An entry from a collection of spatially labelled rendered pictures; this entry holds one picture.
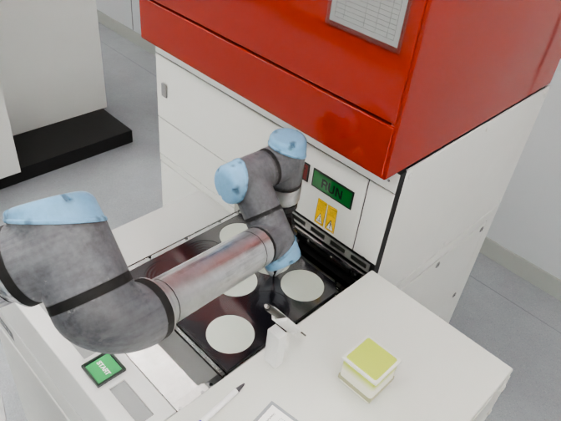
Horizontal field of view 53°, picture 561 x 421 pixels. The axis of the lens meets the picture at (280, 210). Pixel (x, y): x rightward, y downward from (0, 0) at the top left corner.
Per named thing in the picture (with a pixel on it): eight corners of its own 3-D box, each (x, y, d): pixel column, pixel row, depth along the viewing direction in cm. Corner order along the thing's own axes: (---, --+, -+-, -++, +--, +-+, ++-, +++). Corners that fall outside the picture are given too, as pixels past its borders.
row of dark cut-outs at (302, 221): (240, 180, 149) (240, 173, 148) (369, 271, 127) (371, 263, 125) (238, 181, 149) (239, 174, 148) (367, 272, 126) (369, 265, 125)
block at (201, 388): (203, 390, 107) (203, 381, 105) (214, 403, 105) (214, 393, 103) (168, 415, 102) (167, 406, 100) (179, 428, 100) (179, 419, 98)
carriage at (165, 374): (109, 300, 125) (108, 291, 124) (214, 411, 107) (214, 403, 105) (76, 317, 121) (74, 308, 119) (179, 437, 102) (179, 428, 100)
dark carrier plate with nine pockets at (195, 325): (241, 215, 147) (241, 212, 146) (341, 289, 129) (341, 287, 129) (127, 274, 126) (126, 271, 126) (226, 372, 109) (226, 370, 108)
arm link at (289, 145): (257, 133, 108) (290, 120, 112) (253, 180, 114) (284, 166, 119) (285, 151, 103) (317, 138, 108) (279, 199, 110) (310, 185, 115)
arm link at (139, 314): (115, 389, 68) (319, 250, 106) (78, 307, 68) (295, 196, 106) (68, 396, 76) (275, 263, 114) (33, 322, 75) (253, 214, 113)
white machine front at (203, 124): (166, 156, 177) (162, 32, 153) (367, 307, 135) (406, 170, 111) (158, 159, 176) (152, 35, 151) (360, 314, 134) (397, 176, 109)
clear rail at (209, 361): (122, 271, 127) (122, 267, 126) (231, 380, 108) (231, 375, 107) (117, 275, 126) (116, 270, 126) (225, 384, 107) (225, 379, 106)
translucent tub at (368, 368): (361, 357, 106) (368, 333, 102) (393, 382, 102) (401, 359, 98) (336, 379, 101) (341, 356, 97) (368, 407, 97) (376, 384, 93)
